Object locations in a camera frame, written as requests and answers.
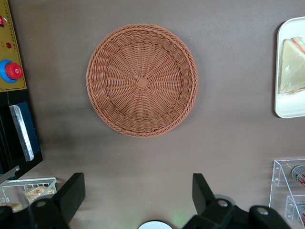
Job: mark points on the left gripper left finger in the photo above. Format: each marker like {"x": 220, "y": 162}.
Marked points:
{"x": 71, "y": 193}

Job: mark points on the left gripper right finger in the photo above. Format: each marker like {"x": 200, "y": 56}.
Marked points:
{"x": 201, "y": 190}

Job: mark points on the triangle sandwich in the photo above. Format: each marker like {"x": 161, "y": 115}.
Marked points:
{"x": 294, "y": 69}

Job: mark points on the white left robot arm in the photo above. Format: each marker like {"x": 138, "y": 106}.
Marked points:
{"x": 155, "y": 225}

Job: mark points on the beige plastic tray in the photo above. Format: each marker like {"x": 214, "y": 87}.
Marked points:
{"x": 286, "y": 107}

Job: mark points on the round brown wicker basket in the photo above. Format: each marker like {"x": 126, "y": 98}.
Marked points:
{"x": 142, "y": 81}

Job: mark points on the clear bag fried snack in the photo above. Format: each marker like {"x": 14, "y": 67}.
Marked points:
{"x": 38, "y": 192}

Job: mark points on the silver metal bar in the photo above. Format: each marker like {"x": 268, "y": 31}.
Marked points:
{"x": 21, "y": 133}

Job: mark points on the clear acrylic bottle rack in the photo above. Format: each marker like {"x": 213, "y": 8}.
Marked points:
{"x": 277, "y": 171}

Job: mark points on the red cola bottle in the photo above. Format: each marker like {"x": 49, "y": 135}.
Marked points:
{"x": 300, "y": 175}

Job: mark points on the red emergency stop button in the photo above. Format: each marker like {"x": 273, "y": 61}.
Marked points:
{"x": 13, "y": 71}

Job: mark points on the black box yellow control panel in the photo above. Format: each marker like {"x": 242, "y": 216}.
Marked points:
{"x": 4, "y": 28}

